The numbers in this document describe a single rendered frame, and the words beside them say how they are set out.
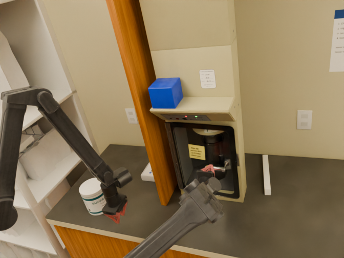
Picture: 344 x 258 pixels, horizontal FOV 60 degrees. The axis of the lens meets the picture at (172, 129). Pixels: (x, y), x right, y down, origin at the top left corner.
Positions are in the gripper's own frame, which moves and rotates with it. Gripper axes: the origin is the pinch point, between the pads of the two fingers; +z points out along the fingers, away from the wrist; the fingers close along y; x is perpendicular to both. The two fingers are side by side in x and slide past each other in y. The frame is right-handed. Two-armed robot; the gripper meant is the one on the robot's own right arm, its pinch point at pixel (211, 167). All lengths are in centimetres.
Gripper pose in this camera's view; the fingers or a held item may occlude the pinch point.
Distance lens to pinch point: 131.2
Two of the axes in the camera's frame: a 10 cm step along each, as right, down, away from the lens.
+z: 3.4, -5.3, 7.7
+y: -1.8, -8.5, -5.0
